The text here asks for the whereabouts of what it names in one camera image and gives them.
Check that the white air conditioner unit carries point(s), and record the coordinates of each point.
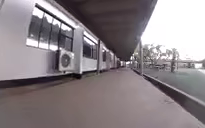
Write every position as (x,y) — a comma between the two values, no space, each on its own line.
(66,60)

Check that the grey concrete path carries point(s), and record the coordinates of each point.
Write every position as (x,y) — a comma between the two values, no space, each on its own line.
(116,100)

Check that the dark concrete kerb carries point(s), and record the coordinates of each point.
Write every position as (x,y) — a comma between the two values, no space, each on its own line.
(176,95)

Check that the dark walkway canopy with posts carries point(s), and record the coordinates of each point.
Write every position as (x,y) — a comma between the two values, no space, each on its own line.
(116,23)

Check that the group of trees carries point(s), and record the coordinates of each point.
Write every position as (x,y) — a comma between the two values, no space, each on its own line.
(173,58)

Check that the white building with dark windows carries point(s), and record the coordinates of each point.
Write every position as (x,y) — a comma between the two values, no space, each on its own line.
(16,53)

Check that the dark green grass area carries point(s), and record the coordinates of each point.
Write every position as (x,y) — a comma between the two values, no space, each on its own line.
(186,81)

